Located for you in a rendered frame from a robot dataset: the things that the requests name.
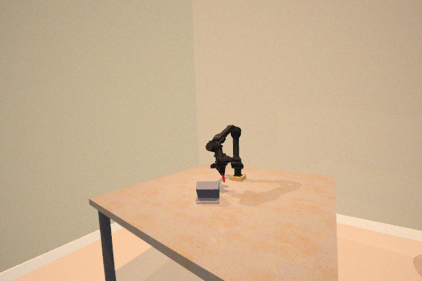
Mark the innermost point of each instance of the grey sloped panel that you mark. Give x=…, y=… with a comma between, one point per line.
x=207, y=192

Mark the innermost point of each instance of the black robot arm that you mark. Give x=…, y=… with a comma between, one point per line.
x=214, y=145

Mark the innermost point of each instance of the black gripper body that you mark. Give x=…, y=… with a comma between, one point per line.
x=220, y=159

